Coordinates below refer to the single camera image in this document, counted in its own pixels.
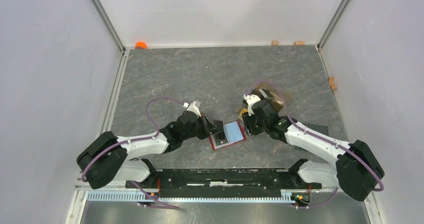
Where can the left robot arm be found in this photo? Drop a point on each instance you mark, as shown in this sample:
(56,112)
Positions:
(116,158)

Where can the curved wooden piece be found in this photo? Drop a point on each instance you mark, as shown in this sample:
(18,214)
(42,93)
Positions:
(332,84)

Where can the gold card stack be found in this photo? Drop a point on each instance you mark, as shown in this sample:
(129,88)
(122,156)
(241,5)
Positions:
(242,111)

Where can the orange round cap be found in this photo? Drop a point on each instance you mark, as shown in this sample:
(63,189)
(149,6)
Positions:
(140,45)

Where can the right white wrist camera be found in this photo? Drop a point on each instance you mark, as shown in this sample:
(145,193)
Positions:
(250,100)

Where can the grey studded baseplate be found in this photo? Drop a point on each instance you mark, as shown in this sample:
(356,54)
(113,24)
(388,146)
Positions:
(323,129)

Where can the black top card stack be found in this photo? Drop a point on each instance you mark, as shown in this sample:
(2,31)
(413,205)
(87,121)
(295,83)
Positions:
(266,94)

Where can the black credit card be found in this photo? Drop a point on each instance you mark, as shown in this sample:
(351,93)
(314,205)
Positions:
(219,139)

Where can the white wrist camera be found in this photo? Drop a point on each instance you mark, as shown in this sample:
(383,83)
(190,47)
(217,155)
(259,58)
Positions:
(193,107)
(250,100)

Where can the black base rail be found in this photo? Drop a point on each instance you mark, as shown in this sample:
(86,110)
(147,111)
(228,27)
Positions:
(224,183)

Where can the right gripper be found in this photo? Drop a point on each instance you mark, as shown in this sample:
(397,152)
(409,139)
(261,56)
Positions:
(248,122)

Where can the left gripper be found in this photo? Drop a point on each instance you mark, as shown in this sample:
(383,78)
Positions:
(211,129)

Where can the small wooden block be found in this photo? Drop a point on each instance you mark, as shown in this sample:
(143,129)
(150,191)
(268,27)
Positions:
(274,43)
(299,43)

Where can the tiered acrylic card stand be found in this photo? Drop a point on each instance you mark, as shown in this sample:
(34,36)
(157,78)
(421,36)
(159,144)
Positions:
(280,96)

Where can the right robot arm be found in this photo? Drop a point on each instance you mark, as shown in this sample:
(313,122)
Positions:
(351,167)

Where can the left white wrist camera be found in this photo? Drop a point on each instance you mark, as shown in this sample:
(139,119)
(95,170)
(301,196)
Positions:
(193,107)

